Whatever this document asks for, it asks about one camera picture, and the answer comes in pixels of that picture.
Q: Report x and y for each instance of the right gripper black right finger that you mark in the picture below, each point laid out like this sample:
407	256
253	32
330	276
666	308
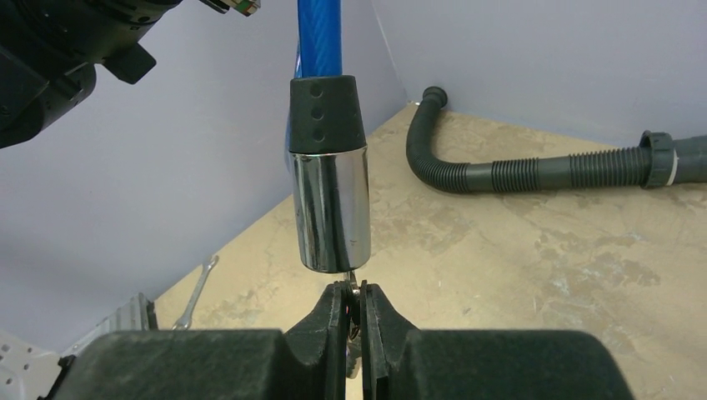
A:
402	361

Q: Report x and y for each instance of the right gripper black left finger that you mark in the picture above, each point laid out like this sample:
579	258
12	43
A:
306	362

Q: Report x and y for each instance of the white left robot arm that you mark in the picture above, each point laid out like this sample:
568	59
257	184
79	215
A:
50	51

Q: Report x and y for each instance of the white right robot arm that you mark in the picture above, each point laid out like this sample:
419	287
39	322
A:
25	370

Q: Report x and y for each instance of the small silver wrench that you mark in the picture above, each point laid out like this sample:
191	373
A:
184	322

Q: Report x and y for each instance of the aluminium frame rail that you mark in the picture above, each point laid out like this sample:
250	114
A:
137	314

